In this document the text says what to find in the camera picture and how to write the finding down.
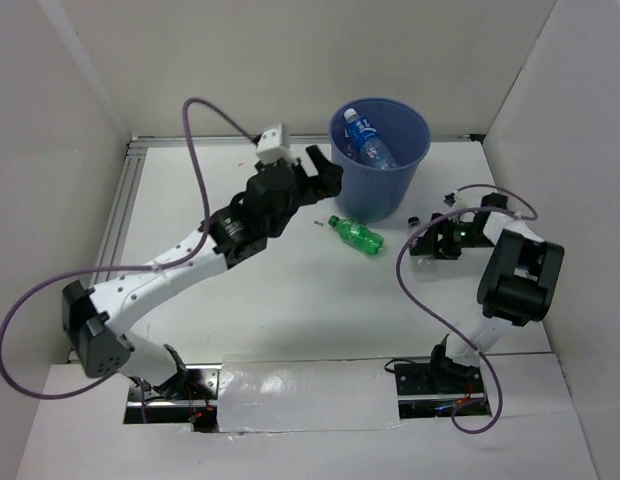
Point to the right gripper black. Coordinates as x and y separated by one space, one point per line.
430 244

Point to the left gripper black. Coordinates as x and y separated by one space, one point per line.
328 181

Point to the small bottle black label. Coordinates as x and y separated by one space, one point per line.
422 255

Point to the large bottle blue label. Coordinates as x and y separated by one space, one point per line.
372 150

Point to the green plastic bottle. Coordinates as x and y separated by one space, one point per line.
357 235

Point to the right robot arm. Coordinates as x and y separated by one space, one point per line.
516 288

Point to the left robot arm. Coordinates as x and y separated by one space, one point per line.
98 319

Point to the blue plastic bin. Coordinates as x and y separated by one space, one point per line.
370 194

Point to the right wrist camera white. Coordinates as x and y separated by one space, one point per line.
453 201

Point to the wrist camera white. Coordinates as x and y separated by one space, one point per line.
274 145
453 201

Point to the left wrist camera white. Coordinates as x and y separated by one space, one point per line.
274 145

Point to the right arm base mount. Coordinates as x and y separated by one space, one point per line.
423 392

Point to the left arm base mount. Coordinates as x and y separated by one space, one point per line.
189 397

